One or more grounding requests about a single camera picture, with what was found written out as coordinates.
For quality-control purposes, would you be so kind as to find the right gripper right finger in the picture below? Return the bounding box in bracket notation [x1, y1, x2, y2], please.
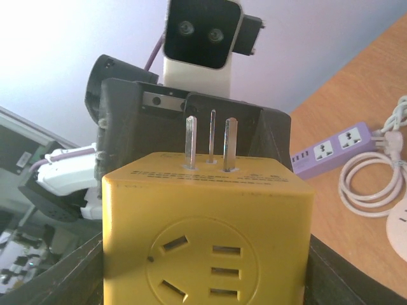
[303, 236, 406, 305]

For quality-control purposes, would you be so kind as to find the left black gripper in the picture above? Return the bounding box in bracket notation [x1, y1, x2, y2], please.
[85, 55, 292, 182]

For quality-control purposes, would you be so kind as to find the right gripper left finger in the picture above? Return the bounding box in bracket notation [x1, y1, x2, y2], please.
[1, 233, 103, 304]

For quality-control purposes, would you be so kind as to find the yellow cube socket adapter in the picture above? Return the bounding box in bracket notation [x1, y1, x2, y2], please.
[100, 109, 316, 305]

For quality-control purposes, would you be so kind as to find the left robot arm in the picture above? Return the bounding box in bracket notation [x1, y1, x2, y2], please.
[18, 55, 291, 222]

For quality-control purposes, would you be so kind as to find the pink round power strip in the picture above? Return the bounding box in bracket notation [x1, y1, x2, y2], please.
[338, 151, 407, 262]

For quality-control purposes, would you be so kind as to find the purple power strip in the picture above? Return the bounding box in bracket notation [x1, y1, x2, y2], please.
[291, 122, 376, 180]

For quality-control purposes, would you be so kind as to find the white braided cable bundle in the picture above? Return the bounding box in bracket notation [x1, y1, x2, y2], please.
[370, 95, 407, 159]

